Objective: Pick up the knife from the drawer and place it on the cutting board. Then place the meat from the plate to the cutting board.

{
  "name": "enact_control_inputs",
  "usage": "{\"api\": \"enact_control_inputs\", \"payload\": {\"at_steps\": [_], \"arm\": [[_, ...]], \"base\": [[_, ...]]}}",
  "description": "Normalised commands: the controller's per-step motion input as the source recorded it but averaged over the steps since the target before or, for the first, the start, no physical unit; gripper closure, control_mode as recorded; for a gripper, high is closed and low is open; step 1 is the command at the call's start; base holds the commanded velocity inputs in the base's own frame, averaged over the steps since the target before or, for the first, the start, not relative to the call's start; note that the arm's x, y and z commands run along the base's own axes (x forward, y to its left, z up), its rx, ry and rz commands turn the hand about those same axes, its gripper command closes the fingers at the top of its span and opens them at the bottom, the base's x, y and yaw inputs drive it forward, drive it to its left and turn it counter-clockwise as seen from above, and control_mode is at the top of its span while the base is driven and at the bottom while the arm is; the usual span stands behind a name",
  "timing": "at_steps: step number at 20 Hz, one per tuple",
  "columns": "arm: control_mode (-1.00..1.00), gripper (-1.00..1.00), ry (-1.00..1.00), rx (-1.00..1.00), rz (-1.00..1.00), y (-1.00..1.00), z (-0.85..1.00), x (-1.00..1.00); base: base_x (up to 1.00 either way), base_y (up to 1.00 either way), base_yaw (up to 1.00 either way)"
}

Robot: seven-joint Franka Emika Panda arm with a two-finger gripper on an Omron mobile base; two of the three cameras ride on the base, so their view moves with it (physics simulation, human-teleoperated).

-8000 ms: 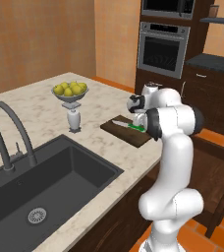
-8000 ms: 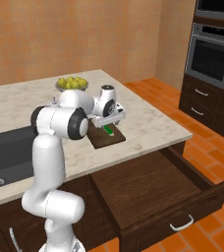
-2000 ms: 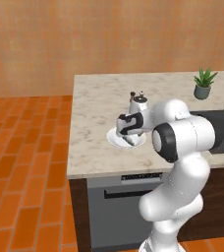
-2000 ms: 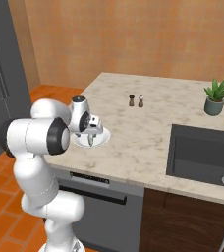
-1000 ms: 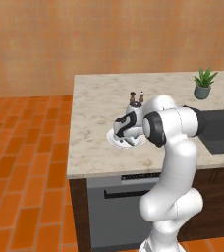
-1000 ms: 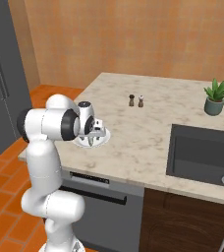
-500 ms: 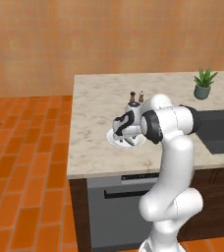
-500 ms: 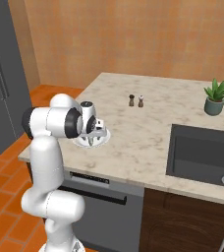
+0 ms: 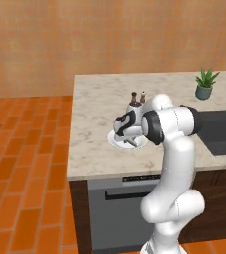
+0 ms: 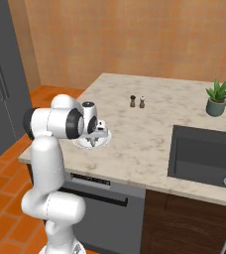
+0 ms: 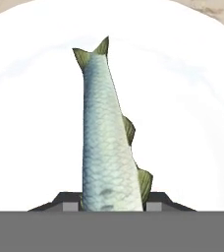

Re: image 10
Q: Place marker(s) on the white-topped salt shaker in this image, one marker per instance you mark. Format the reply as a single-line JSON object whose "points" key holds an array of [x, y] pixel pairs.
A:
{"points": [[142, 102]]}

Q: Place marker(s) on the green plant in grey pot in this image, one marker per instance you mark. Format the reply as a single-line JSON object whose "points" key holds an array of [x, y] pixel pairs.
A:
{"points": [[217, 99]]}

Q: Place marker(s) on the grey fridge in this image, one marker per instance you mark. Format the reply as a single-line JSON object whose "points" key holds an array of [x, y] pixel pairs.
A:
{"points": [[2, 76]]}

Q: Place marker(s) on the dark-topped pepper shaker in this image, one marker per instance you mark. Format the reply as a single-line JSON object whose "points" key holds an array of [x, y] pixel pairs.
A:
{"points": [[132, 101]]}

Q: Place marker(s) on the white round plate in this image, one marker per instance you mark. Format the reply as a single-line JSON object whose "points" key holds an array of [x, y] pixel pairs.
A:
{"points": [[103, 141]]}

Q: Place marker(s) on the grey dishwasher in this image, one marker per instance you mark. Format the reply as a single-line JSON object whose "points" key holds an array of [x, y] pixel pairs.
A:
{"points": [[111, 218]]}

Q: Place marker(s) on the dark wooden cupboard door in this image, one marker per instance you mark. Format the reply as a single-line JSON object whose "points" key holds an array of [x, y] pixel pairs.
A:
{"points": [[184, 225]]}

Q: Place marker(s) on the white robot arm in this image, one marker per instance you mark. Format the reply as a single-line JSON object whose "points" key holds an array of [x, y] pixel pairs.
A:
{"points": [[42, 172]]}

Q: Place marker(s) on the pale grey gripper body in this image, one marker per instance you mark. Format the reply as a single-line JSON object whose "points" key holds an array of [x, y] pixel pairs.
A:
{"points": [[97, 133]]}

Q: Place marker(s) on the dark grey sink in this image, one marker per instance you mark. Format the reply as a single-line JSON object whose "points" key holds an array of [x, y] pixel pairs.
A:
{"points": [[201, 155]]}

